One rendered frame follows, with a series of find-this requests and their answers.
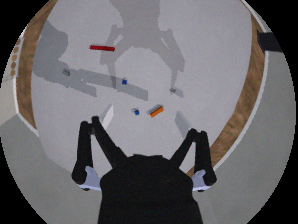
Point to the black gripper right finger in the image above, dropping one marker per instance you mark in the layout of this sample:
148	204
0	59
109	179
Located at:
204	175

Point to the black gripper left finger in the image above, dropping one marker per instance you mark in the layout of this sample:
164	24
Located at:
83	173

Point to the dark red rod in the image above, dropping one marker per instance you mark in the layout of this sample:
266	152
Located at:
106	48

